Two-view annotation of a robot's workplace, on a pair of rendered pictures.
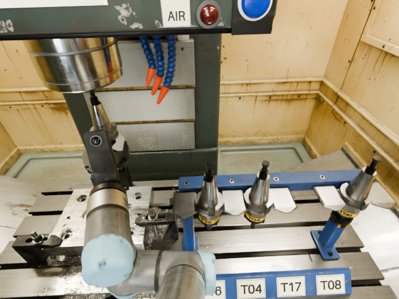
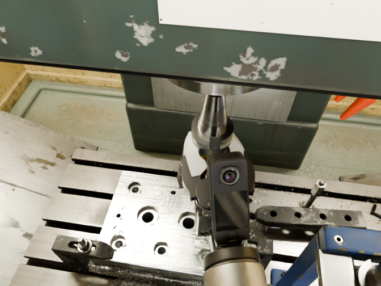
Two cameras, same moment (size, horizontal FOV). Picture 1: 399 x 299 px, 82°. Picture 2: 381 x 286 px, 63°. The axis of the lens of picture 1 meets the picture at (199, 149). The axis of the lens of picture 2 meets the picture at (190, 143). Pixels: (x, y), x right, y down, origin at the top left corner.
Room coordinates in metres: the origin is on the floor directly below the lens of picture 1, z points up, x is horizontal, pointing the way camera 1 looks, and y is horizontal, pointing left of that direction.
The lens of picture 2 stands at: (0.17, 0.22, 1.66)
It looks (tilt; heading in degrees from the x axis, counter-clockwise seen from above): 51 degrees down; 10
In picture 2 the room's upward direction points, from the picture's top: straight up
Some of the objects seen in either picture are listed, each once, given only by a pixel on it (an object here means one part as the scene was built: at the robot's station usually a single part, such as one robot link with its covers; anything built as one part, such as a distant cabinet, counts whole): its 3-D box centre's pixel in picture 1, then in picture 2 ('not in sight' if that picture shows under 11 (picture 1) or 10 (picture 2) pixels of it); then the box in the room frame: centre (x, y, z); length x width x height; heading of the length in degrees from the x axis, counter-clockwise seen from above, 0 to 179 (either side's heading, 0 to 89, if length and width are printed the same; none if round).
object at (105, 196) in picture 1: (110, 207); (237, 284); (0.28, 0.18, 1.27); 0.08 x 0.05 x 0.08; 106
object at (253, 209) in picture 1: (257, 200); not in sight; (0.33, -0.13, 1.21); 0.06 x 0.06 x 0.03
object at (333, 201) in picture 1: (329, 197); not in sight; (0.34, -0.29, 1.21); 0.07 x 0.05 x 0.01; 1
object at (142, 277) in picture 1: (130, 270); not in sight; (0.21, 0.14, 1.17); 0.11 x 0.08 x 0.11; 87
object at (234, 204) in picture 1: (233, 202); not in sight; (0.33, -0.07, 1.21); 0.07 x 0.05 x 0.01; 1
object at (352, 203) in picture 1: (354, 196); not in sight; (0.34, -0.35, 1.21); 0.06 x 0.06 x 0.03
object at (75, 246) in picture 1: (106, 217); (168, 222); (0.48, 0.32, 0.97); 0.29 x 0.23 x 0.05; 91
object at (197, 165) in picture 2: not in sight; (191, 162); (0.45, 0.26, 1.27); 0.09 x 0.03 x 0.06; 29
